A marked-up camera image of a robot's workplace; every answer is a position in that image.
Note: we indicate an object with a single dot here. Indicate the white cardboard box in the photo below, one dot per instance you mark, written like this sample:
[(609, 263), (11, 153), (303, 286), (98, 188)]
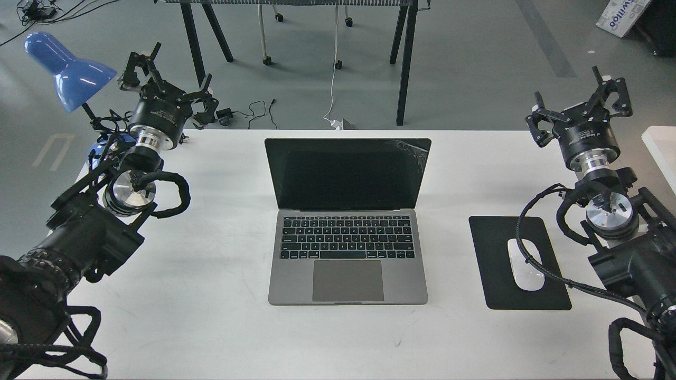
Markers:
[(618, 17)]

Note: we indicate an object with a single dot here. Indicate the blue desk lamp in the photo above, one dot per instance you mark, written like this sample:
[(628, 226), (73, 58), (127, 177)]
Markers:
[(76, 80)]

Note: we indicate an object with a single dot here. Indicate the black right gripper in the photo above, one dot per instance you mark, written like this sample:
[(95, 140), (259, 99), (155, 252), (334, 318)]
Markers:
[(585, 134)]

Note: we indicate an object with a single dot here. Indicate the black mouse pad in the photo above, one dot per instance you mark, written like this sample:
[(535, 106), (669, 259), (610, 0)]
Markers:
[(490, 237)]

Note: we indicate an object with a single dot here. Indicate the black power adapter with cable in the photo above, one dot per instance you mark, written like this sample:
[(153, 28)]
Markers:
[(256, 110)]

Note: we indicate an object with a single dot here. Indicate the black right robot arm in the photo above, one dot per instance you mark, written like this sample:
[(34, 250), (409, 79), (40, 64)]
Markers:
[(633, 236)]

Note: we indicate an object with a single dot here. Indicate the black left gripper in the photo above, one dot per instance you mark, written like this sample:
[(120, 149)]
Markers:
[(164, 112)]

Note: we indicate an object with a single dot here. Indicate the white computer mouse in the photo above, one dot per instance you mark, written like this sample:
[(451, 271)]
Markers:
[(525, 275)]

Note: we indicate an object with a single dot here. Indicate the white side table corner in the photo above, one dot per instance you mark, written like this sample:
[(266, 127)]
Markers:
[(660, 141)]

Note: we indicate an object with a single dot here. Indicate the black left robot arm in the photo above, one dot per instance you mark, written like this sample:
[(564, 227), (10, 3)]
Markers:
[(94, 228)]

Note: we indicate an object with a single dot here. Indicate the grey laptop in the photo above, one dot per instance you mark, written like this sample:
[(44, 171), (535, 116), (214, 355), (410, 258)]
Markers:
[(346, 226)]

